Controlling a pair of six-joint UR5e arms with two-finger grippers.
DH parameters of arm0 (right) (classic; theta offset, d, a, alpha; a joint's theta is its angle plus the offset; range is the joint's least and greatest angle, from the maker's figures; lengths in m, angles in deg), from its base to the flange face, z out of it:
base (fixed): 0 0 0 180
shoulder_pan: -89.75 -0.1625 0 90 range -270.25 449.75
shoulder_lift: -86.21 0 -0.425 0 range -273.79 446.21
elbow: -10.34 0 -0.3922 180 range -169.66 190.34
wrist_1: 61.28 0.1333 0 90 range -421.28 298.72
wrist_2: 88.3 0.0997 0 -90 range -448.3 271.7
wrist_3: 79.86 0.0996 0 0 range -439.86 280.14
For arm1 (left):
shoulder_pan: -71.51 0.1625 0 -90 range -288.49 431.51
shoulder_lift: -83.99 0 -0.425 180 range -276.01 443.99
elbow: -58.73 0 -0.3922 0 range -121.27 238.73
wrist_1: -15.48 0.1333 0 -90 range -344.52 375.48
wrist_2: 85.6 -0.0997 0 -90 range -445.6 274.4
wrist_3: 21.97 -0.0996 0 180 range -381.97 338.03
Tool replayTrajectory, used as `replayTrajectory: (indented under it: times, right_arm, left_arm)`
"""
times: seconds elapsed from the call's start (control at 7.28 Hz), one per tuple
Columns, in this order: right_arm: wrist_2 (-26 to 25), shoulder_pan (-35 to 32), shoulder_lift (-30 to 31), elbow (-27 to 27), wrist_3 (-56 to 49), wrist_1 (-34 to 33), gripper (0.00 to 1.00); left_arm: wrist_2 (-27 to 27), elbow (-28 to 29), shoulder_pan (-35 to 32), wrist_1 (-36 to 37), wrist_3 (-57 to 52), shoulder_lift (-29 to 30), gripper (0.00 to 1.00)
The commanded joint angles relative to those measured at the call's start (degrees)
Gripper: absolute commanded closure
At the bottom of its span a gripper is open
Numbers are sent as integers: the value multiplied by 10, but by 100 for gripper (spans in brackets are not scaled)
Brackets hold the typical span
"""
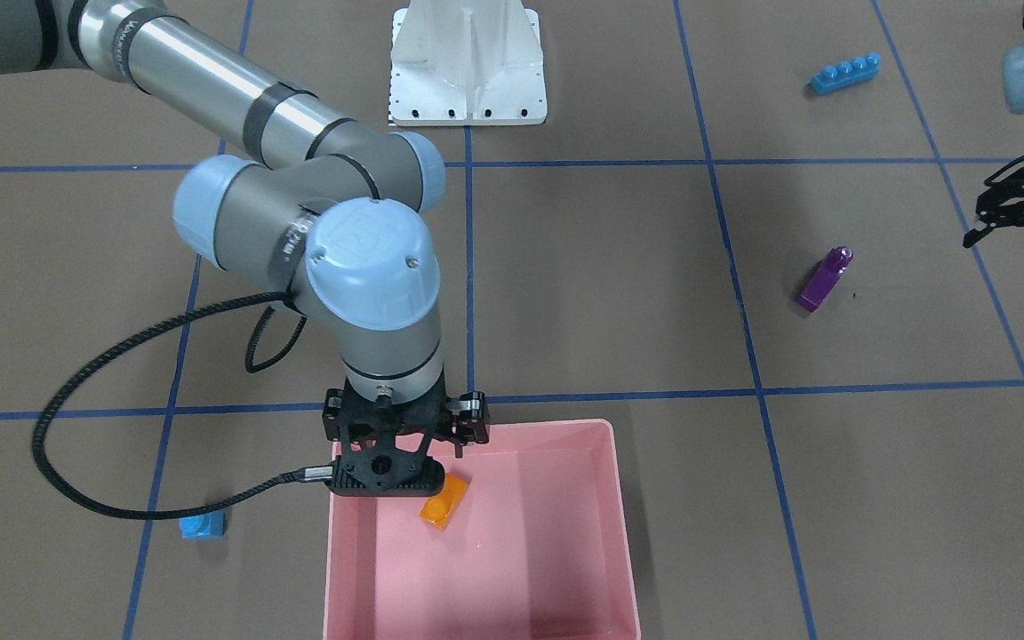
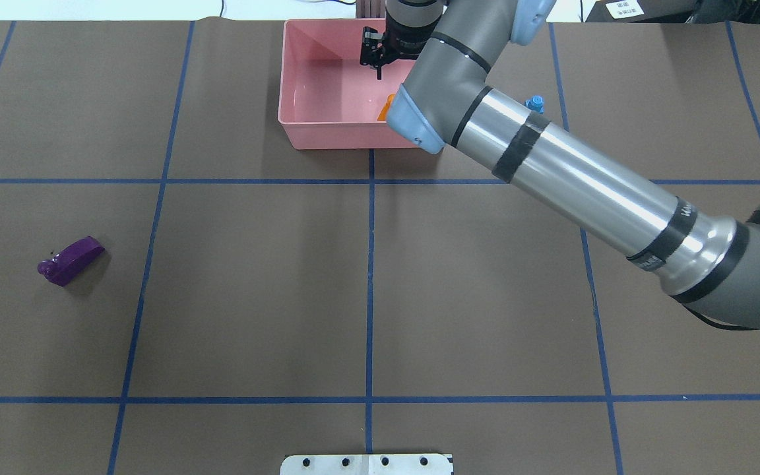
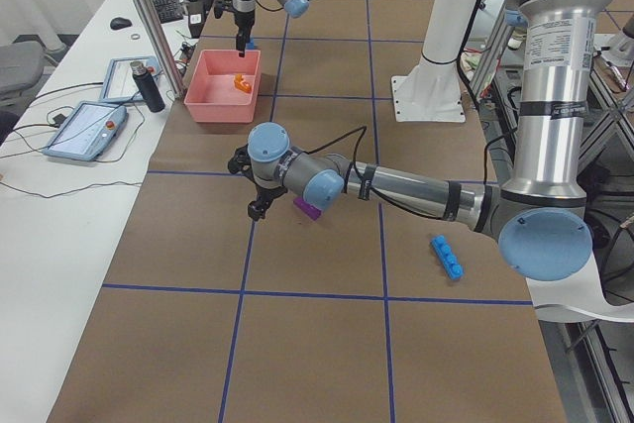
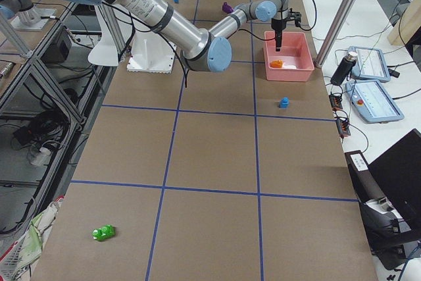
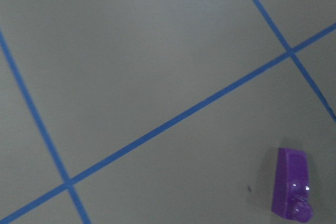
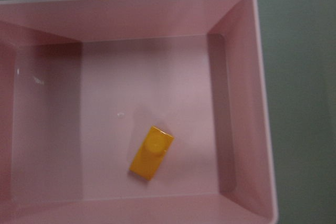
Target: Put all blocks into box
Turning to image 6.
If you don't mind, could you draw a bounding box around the orange toy block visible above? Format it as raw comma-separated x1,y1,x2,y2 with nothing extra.
129,126,174,180

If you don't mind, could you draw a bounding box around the pink plastic box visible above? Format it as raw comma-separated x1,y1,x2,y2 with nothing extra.
1,0,278,223

